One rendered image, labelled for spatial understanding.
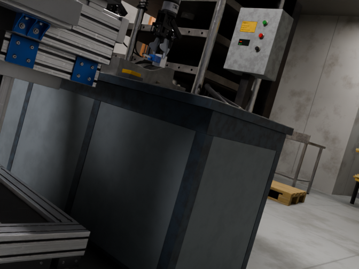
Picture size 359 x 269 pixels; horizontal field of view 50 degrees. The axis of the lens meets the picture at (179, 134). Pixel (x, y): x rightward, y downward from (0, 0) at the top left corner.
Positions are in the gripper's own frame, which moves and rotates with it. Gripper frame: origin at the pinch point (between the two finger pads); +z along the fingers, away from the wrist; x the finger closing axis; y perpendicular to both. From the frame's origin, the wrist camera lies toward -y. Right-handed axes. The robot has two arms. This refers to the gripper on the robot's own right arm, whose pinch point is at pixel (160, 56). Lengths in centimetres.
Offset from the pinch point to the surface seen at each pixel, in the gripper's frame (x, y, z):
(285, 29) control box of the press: 13, -82, -43
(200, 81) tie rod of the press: -22, -61, 1
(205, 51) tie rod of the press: -23, -60, -18
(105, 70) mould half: -18.4, 14.3, 13.3
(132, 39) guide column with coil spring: -98, -63, -20
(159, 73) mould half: -10.1, -12.6, 6.4
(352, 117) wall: -114, -653, -61
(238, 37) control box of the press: -12, -73, -33
